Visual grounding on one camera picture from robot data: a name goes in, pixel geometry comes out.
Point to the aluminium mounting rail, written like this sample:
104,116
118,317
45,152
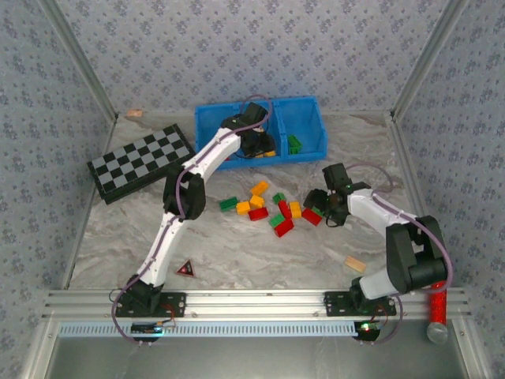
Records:
256,304

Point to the red lego brick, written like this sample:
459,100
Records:
258,213
311,217
285,209
284,227

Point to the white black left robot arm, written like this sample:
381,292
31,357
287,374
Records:
158,252

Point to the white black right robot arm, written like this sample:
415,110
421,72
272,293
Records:
375,213

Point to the blue three-compartment plastic bin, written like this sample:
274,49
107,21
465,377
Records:
207,134

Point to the black grey checkerboard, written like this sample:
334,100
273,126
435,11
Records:
130,166

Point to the aluminium table side rail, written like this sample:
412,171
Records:
77,245
410,166

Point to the aluminium frame post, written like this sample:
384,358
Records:
471,351
426,59
81,59
37,351

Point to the red black triangle piece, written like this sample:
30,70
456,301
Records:
185,269

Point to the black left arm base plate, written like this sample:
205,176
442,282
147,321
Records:
175,306

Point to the light wooden block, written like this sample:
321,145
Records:
355,263

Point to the long green lego brick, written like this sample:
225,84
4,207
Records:
294,141
229,204

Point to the red glitter cylinder grey cap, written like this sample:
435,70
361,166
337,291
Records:
437,312

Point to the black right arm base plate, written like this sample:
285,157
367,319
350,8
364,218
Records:
335,304

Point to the small wooden block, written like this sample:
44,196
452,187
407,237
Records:
134,113

